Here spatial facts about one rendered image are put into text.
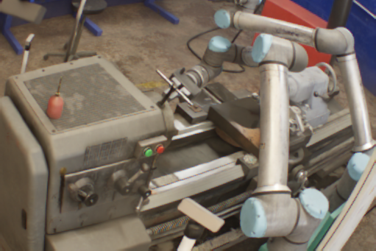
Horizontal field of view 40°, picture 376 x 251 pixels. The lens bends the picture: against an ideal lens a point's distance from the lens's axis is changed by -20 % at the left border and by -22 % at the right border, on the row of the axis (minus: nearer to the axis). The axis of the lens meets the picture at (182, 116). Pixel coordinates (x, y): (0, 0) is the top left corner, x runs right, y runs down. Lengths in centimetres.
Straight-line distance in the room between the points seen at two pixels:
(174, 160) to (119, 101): 93
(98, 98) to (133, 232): 60
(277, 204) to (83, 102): 80
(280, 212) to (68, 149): 76
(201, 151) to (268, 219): 138
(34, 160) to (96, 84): 51
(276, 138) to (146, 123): 51
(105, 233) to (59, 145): 56
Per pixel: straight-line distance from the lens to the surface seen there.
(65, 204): 224
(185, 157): 325
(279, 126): 209
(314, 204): 209
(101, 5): 491
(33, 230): 228
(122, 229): 254
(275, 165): 206
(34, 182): 208
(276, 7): 584
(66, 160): 210
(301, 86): 342
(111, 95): 235
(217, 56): 272
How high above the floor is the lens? 257
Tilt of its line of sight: 31 degrees down
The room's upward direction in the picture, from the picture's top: 19 degrees clockwise
